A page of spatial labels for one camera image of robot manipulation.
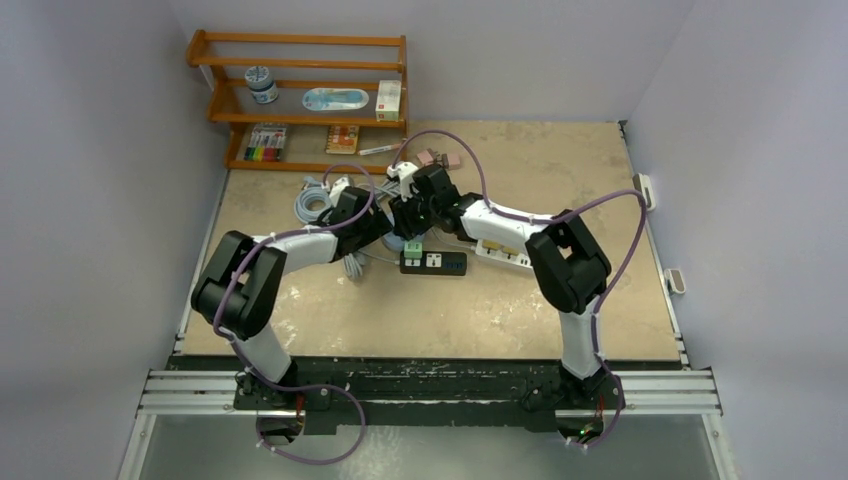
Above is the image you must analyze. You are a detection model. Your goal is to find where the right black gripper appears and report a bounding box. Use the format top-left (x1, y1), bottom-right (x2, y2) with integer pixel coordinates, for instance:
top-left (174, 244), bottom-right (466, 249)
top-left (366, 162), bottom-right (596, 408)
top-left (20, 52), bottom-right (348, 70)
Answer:
top-left (389, 186), bottom-right (439, 242)

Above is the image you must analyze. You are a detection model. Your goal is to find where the black power strip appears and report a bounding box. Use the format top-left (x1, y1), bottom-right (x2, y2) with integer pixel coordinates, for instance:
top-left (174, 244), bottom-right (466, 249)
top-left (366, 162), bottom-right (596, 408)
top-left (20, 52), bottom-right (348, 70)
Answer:
top-left (399, 251), bottom-right (468, 277)

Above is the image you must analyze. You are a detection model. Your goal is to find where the pink plug strip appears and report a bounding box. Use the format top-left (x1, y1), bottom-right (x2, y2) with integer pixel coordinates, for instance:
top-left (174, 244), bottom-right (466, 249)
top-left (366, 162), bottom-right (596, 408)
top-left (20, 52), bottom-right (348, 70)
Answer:
top-left (443, 153), bottom-right (461, 170)

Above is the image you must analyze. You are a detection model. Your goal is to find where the round blue power socket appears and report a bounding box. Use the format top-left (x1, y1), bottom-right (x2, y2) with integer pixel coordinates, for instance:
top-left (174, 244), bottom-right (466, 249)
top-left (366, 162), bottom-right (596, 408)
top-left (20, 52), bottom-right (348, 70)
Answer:
top-left (381, 232), bottom-right (406, 253)

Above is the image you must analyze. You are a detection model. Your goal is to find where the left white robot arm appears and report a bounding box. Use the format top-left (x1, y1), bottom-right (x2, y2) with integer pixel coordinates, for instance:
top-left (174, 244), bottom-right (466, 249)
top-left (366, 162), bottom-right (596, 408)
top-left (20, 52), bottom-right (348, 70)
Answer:
top-left (190, 186), bottom-right (391, 409)

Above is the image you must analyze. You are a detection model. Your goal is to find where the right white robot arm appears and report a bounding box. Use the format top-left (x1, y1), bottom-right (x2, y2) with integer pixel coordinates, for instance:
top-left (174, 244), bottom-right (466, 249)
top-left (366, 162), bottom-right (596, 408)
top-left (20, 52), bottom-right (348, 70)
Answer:
top-left (387, 162), bottom-right (611, 407)

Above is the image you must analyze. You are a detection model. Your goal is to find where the green plug near strip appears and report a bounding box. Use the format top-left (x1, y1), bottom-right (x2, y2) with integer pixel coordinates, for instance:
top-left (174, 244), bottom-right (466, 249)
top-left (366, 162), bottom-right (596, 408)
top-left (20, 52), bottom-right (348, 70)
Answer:
top-left (403, 241), bottom-right (423, 260)

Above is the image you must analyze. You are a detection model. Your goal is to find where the yellow plug left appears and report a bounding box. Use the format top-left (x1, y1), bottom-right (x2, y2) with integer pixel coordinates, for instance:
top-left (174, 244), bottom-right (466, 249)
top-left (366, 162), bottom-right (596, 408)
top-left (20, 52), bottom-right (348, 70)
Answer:
top-left (480, 240), bottom-right (502, 251)

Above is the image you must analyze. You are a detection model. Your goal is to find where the white marker pen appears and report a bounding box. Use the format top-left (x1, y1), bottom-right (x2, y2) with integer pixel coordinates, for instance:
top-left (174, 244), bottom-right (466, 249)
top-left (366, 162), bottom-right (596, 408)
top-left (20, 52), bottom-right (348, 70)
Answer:
top-left (357, 142), bottom-right (402, 156)

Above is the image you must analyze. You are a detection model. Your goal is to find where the orange small booklet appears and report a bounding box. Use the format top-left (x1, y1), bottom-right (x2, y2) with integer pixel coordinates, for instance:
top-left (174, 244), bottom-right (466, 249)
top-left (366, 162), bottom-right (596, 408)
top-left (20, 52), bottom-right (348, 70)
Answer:
top-left (325, 125), bottom-right (360, 155)

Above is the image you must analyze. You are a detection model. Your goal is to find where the white red small box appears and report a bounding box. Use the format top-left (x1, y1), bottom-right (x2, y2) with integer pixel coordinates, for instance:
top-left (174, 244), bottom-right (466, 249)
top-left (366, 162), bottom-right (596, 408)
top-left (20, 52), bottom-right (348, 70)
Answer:
top-left (375, 80), bottom-right (403, 122)

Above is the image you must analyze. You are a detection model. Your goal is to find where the white power strip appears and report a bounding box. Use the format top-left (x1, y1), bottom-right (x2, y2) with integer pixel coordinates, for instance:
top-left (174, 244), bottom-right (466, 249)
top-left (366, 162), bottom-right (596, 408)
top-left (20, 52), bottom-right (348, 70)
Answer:
top-left (475, 240), bottom-right (532, 271)

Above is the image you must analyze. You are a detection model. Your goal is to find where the coloured marker pen pack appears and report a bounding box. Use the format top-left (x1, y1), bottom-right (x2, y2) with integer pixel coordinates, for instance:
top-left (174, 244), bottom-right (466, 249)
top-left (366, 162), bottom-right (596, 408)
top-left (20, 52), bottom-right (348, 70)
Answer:
top-left (242, 123), bottom-right (288, 163)

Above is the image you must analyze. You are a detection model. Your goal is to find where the blue white oval package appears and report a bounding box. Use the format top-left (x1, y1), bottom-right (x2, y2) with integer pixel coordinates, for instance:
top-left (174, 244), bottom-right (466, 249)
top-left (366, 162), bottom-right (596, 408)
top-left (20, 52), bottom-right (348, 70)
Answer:
top-left (302, 87), bottom-right (370, 112)

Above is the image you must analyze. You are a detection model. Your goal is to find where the blue white round jar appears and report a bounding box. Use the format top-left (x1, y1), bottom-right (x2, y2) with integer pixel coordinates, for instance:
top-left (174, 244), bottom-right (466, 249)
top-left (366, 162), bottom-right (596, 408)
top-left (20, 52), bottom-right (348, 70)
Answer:
top-left (244, 65), bottom-right (279, 105)

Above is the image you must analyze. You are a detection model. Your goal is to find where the orange wooden shelf rack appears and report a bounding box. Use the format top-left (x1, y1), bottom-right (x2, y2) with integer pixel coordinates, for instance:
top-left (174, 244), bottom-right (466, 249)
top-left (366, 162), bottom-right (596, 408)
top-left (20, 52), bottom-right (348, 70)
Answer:
top-left (186, 29), bottom-right (408, 175)

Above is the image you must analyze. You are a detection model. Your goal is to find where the grey cord loop near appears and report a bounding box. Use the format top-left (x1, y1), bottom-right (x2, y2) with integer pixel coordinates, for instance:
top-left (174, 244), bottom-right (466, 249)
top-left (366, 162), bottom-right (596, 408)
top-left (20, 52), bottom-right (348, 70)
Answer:
top-left (342, 251), bottom-right (403, 282)

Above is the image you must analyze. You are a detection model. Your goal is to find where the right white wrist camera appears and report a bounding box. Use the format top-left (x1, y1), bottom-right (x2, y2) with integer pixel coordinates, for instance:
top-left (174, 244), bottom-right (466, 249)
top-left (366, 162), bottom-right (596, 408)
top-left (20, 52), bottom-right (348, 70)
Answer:
top-left (387, 162), bottom-right (419, 201)

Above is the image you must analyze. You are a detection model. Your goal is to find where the coiled light blue cable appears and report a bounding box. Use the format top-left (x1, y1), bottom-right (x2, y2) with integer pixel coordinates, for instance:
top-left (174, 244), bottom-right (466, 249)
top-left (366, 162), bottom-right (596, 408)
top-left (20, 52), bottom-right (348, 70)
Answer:
top-left (294, 176), bottom-right (336, 229)

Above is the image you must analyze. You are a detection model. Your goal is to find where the black metal base rail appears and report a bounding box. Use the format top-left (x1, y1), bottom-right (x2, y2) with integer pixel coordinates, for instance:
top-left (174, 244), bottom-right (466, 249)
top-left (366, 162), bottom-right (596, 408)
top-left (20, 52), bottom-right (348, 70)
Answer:
top-left (139, 356), bottom-right (721, 441)

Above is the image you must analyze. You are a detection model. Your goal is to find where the white wall bracket upper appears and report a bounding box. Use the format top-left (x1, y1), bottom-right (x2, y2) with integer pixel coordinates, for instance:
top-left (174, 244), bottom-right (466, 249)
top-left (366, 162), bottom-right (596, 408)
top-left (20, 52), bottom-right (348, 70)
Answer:
top-left (632, 173), bottom-right (656, 212)

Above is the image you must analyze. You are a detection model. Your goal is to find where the white wall bracket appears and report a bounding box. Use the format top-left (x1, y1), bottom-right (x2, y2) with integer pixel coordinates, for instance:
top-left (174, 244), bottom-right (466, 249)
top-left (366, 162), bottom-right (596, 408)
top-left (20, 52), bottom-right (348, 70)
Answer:
top-left (663, 268), bottom-right (686, 295)
top-left (632, 173), bottom-right (656, 212)

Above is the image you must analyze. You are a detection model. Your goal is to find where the white wall bracket lower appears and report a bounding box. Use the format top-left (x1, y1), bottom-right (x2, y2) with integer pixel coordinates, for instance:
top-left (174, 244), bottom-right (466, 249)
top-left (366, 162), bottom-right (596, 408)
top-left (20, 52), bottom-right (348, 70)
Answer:
top-left (663, 268), bottom-right (686, 295)

